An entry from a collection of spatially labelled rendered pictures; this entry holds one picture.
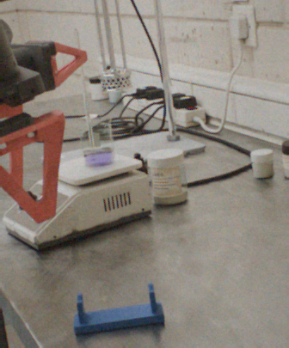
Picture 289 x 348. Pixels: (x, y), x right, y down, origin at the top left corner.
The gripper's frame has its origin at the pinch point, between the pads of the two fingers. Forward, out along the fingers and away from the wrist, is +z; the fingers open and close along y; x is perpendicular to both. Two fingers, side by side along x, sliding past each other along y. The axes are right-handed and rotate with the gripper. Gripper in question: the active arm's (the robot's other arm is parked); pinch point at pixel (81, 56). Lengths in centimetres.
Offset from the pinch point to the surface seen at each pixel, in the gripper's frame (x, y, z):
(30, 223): 22.5, 0.6, -12.2
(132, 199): 22.3, -4.3, 2.7
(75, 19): 4, 139, 85
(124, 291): 26.0, -24.1, -13.5
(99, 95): 24, 94, 62
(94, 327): 25.5, -30.2, -21.8
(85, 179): 17.3, -3.1, -4.1
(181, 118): 23, 40, 49
